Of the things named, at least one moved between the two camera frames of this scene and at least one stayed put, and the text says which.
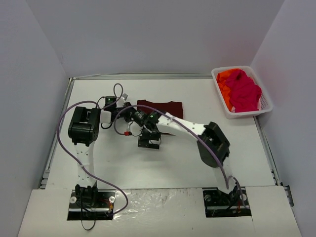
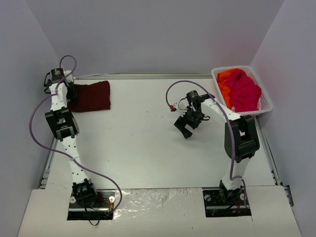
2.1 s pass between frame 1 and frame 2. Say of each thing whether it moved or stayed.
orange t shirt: stayed
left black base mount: stayed
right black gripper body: moved
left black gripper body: moved
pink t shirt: stayed
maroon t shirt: moved
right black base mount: stayed
